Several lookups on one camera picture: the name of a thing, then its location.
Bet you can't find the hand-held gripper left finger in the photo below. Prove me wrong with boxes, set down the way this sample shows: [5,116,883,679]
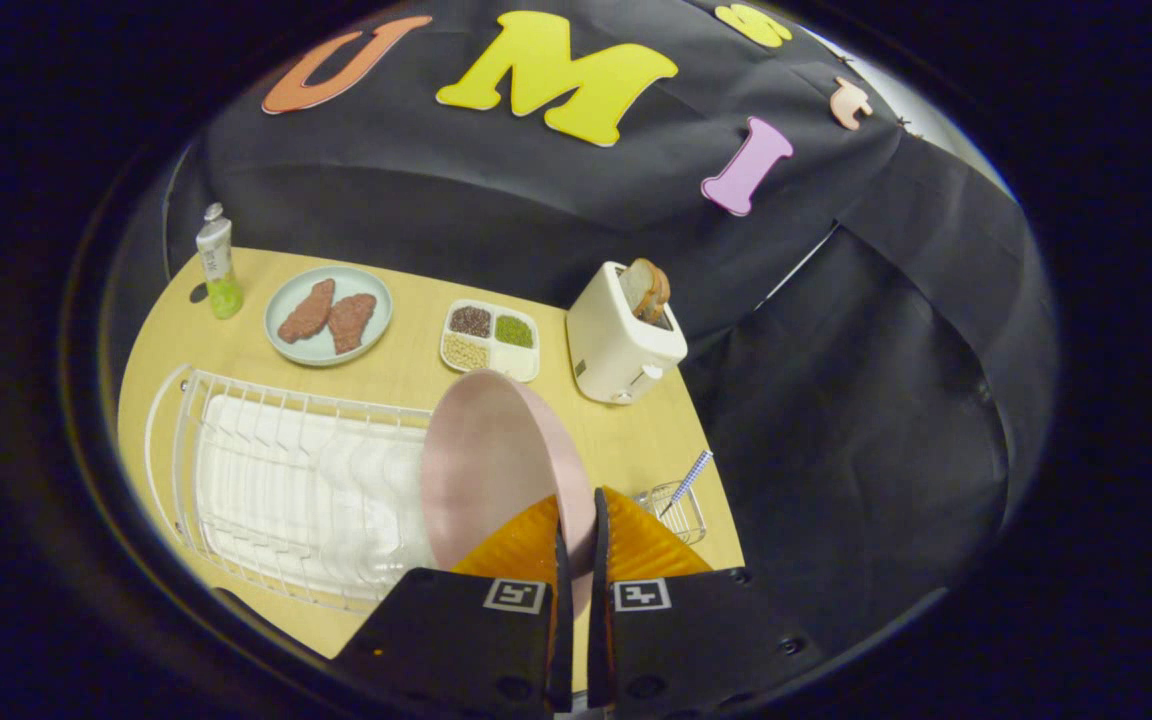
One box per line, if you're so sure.
[331,493,575,716]

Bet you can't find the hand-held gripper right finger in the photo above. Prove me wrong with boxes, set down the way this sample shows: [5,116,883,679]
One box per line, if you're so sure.
[586,486,827,713]

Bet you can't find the small wire basket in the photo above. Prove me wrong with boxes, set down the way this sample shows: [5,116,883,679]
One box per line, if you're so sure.
[633,482,709,546]

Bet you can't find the pink plate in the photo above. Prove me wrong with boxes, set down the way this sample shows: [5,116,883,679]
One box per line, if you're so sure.
[421,368,597,611]

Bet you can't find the blue checked handle spoon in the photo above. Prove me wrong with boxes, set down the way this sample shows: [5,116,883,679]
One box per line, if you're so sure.
[658,450,714,519]

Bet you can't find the white wire dish rack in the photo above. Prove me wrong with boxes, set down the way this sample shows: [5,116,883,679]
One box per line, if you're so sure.
[143,365,437,613]

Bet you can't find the light blue plate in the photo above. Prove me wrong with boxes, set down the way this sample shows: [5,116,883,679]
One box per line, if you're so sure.
[264,265,394,368]

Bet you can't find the white divided tray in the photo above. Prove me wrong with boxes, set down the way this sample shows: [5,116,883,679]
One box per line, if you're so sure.
[439,298,542,384]

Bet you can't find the white toaster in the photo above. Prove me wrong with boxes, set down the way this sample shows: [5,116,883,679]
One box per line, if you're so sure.
[566,261,689,406]

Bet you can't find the beige beans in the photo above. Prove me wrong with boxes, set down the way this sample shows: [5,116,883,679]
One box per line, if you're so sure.
[443,334,490,371]

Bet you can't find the brown bread slice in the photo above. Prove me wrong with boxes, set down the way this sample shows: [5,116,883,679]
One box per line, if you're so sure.
[641,268,672,325]
[619,258,659,316]

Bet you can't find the brown meat piece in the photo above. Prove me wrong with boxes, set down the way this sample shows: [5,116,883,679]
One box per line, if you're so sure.
[277,278,336,345]
[327,292,378,355]

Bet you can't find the green and white bottle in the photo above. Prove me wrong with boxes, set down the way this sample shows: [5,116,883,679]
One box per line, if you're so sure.
[196,203,245,321]

